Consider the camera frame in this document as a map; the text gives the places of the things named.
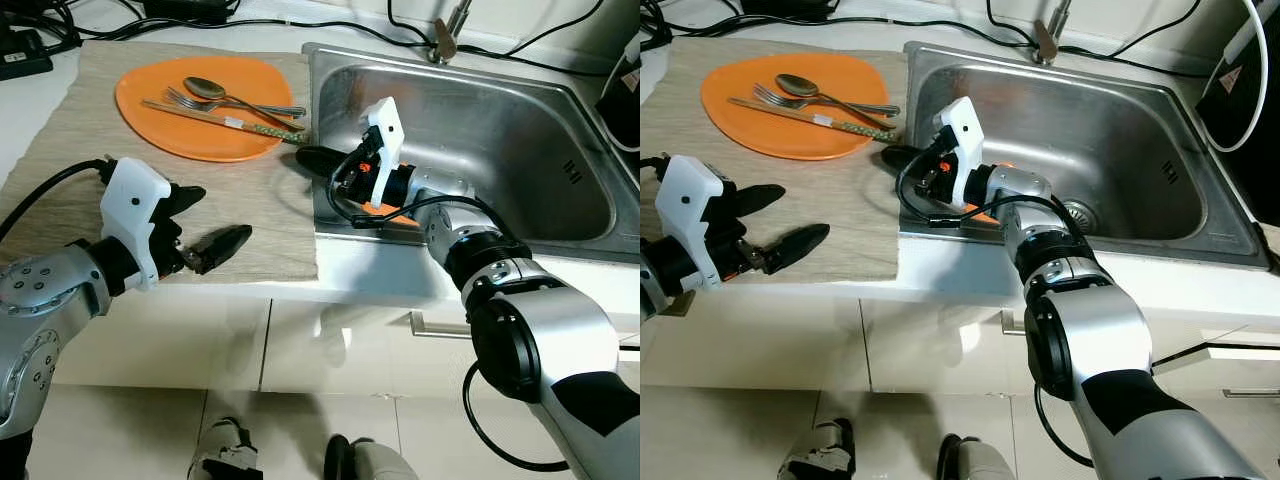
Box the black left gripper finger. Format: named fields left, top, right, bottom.
left=165, top=183, right=208, bottom=217
left=190, top=224, right=253, bottom=274
left=764, top=224, right=832, bottom=274
left=740, top=183, right=788, bottom=217

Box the brown chopstick with patterned end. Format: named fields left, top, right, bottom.
left=140, top=98, right=313, bottom=147
left=727, top=96, right=903, bottom=144

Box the metal fork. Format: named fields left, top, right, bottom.
left=752, top=85, right=897, bottom=120
left=165, top=87, right=303, bottom=122

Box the metal spoon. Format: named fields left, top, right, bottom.
left=183, top=76, right=308, bottom=117
left=775, top=74, right=902, bottom=114

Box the beige wood-look mat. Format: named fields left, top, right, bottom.
left=640, top=40, right=916, bottom=286
left=0, top=40, right=321, bottom=286

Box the orange plate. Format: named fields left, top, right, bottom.
left=700, top=52, right=887, bottom=161
left=115, top=55, right=297, bottom=163

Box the stainless steel sink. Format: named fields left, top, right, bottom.
left=898, top=42, right=1273, bottom=271
left=303, top=42, right=641, bottom=267

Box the chrome faucet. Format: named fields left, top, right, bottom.
left=430, top=0, right=477, bottom=67
left=1030, top=0, right=1074, bottom=67

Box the black appliance with warning sticker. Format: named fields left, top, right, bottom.
left=1193, top=0, right=1280, bottom=203
left=594, top=48, right=641, bottom=153

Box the black power adapter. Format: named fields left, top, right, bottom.
left=740, top=0, right=831, bottom=21
left=140, top=0, right=238, bottom=23

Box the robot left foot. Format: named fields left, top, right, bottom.
left=188, top=418, right=263, bottom=480
left=778, top=418, right=857, bottom=480

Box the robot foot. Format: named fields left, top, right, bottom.
left=938, top=434, right=1018, bottom=480
left=188, top=418, right=263, bottom=480
left=778, top=418, right=857, bottom=480
left=323, top=434, right=418, bottom=480

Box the black labelled box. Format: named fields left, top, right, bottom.
left=0, top=25, right=54, bottom=82

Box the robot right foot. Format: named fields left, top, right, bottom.
left=323, top=434, right=418, bottom=480
left=938, top=434, right=1018, bottom=480

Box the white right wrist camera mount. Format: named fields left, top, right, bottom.
left=938, top=96, right=987, bottom=207
left=358, top=96, right=407, bottom=193

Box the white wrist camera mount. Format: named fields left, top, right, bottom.
left=655, top=154, right=742, bottom=292
left=938, top=96, right=987, bottom=207
left=98, top=156, right=174, bottom=292
left=358, top=96, right=407, bottom=193

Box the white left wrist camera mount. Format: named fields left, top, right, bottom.
left=655, top=154, right=742, bottom=292
left=98, top=156, right=174, bottom=292

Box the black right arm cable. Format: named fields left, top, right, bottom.
left=895, top=150, right=1096, bottom=471
left=328, top=148, right=573, bottom=473

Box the white hose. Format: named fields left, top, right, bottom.
left=1214, top=0, right=1273, bottom=154

